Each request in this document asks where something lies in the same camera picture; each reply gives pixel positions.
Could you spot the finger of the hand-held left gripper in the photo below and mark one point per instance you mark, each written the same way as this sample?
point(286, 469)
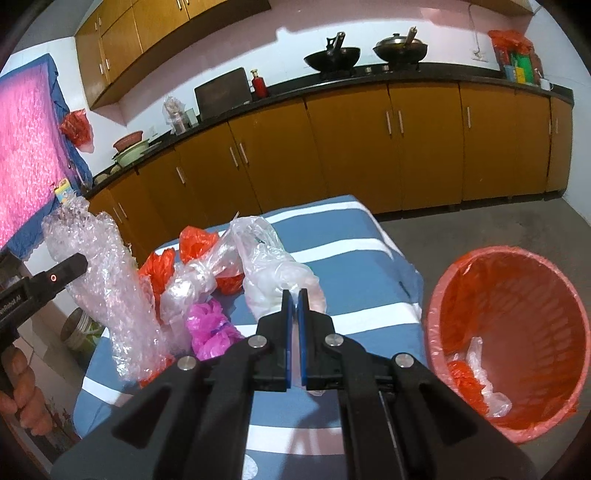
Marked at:
point(76, 266)

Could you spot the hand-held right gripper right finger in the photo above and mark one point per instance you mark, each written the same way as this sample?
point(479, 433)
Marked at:
point(302, 332)

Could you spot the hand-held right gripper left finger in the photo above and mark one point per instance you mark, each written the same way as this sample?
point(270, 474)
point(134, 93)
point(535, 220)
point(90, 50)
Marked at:
point(287, 332)

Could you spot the large clear bubble wrap sheet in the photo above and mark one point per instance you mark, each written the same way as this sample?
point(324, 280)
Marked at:
point(106, 277)

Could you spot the white translucent plastic bag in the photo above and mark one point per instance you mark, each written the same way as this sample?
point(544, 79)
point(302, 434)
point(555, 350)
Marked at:
point(272, 277)

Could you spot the small red plastic bag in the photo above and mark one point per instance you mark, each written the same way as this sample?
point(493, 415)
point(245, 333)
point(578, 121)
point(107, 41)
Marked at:
point(464, 376)
point(231, 284)
point(157, 272)

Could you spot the magenta plastic bag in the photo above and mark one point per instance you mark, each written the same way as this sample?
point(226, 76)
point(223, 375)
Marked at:
point(207, 327)

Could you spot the clear plastic bag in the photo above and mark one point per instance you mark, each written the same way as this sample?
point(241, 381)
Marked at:
point(194, 286)

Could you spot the red plastic waste basket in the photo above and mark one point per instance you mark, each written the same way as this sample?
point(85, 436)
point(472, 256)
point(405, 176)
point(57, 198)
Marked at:
point(524, 436)

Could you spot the person's left hand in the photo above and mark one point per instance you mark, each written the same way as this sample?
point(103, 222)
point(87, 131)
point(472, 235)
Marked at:
point(25, 397)

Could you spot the yellow carton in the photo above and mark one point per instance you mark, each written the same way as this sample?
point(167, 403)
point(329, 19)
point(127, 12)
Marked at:
point(63, 191)

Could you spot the blue white striped cloth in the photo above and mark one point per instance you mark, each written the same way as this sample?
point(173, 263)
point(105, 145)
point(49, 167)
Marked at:
point(351, 272)

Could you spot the green white basin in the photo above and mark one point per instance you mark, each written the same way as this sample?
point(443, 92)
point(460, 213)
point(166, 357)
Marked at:
point(131, 156)

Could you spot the pink curtain with blue border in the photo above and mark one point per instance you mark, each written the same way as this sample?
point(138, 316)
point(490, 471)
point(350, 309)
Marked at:
point(27, 152)

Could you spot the red plastic basin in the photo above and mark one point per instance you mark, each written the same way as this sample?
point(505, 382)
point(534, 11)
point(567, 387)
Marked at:
point(128, 141)

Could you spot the hanging red plastic bag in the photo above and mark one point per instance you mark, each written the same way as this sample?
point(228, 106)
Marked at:
point(76, 127)

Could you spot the small white plastic bag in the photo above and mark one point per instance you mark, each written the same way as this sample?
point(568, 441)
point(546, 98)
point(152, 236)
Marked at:
point(475, 355)

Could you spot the clear bag with jar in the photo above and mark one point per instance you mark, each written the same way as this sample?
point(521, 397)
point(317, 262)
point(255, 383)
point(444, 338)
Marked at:
point(174, 115)

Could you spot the wooden base cabinets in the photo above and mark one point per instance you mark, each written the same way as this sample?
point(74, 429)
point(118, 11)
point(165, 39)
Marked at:
point(351, 152)

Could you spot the dark cutting board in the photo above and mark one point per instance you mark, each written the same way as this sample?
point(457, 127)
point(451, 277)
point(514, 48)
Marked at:
point(221, 97)

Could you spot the black kitchen countertop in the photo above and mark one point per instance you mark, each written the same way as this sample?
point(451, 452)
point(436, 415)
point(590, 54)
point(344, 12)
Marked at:
point(295, 87)

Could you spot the red thermos bottle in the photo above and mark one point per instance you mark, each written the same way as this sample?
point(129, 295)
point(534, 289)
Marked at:
point(261, 87)

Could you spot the gas stove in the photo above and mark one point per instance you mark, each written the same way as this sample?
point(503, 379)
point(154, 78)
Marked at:
point(369, 70)

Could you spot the black wok with lid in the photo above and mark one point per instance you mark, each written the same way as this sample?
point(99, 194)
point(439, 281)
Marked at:
point(399, 50)

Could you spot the green box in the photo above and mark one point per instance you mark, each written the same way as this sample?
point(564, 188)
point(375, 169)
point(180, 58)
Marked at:
point(521, 69)

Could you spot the white mug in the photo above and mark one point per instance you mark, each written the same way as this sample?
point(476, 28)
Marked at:
point(545, 85)

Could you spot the red bag on countertop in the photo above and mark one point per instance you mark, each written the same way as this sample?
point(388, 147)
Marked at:
point(508, 41)

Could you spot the wooden wall cabinets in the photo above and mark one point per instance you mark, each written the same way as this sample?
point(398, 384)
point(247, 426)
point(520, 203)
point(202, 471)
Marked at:
point(129, 41)

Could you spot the white wall outlet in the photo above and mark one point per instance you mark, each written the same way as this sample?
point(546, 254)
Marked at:
point(479, 55)

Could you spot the small wooden wall cabinet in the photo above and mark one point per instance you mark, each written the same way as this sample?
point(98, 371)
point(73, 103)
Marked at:
point(517, 4)

